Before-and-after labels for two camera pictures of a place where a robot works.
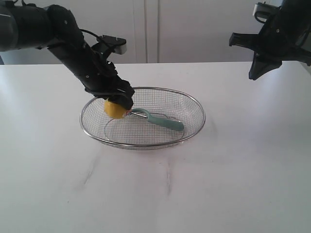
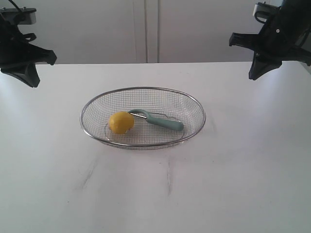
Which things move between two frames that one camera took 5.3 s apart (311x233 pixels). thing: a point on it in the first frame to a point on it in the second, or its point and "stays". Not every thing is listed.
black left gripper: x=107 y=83 to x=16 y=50
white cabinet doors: x=155 y=31 stays
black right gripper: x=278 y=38 stays
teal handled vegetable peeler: x=175 y=125 stays
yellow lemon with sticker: x=115 y=111 to x=120 y=123
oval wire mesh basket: x=132 y=132 stays
